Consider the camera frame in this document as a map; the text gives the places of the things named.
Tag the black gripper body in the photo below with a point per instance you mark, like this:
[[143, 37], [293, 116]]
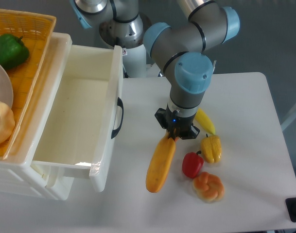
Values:
[[179, 121]]

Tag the long orange bread loaf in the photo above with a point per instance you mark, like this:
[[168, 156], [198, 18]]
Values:
[[160, 164]]

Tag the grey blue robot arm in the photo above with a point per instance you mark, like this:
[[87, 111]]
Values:
[[179, 53]]

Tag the knotted bread roll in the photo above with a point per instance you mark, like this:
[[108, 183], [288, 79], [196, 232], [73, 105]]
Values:
[[208, 187]]

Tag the white upper drawer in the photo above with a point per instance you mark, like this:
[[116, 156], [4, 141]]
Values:
[[77, 134]]

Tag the white drawer cabinet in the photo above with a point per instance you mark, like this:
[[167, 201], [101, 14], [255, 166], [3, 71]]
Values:
[[18, 175]]

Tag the beige donut bread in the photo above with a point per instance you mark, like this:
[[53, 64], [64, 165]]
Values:
[[7, 122]]

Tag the yellow banana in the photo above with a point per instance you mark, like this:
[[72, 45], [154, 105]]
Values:
[[205, 122]]

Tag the red bell pepper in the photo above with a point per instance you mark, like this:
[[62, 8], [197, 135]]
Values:
[[192, 164]]

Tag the yellow bell pepper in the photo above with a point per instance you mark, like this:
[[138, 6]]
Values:
[[211, 148]]

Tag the black device at edge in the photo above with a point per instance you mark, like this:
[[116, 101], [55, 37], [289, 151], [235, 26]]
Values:
[[291, 208]]

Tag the yellow wicker basket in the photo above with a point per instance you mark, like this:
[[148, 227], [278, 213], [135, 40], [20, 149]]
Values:
[[36, 30]]

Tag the beige plate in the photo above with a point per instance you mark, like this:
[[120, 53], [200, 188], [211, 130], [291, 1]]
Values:
[[6, 89]]

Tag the green bell pepper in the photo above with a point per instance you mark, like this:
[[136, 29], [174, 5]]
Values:
[[13, 52]]

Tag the black drawer handle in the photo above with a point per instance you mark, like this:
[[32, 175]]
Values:
[[118, 118]]

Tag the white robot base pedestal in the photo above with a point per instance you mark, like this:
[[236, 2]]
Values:
[[134, 62]]

